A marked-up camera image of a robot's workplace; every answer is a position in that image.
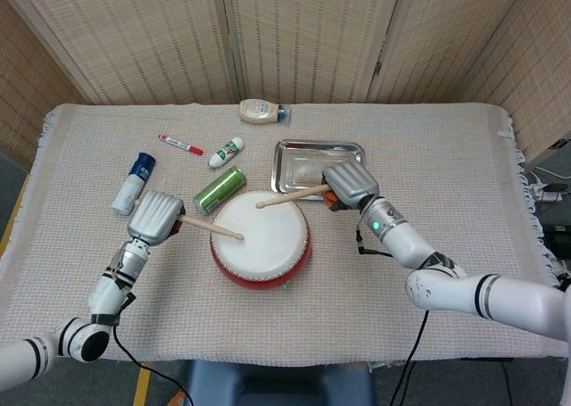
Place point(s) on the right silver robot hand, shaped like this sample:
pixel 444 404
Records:
pixel 350 183

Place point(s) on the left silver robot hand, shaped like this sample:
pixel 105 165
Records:
pixel 154 216

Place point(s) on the wooden drumstick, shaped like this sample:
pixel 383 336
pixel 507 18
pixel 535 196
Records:
pixel 290 196
pixel 209 227

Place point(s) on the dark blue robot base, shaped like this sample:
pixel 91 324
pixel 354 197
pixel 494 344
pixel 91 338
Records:
pixel 276 383

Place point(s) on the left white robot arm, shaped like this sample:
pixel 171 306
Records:
pixel 107 290

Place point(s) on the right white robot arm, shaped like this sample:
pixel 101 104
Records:
pixel 401 241

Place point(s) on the red drum white head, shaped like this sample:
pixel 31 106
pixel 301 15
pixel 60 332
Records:
pixel 267 254

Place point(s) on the white bottle blue cap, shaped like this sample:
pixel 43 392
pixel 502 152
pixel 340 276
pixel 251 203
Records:
pixel 131 187

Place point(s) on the stainless steel tray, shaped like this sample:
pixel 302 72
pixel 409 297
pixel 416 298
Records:
pixel 294 174

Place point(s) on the green drink can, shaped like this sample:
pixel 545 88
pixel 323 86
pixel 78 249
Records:
pixel 218 191

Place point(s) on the red white marker pen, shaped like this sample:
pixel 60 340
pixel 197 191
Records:
pixel 178 144

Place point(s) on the white green small tube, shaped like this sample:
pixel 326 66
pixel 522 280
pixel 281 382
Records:
pixel 225 153

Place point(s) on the beige squeeze bottle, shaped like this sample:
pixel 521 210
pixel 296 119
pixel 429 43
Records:
pixel 259 110

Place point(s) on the beige woven tablecloth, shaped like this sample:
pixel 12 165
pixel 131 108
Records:
pixel 267 325

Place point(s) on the bamboo folding screen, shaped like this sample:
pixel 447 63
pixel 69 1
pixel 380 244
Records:
pixel 134 44

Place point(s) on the white power strip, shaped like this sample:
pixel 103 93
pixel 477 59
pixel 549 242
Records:
pixel 551 196

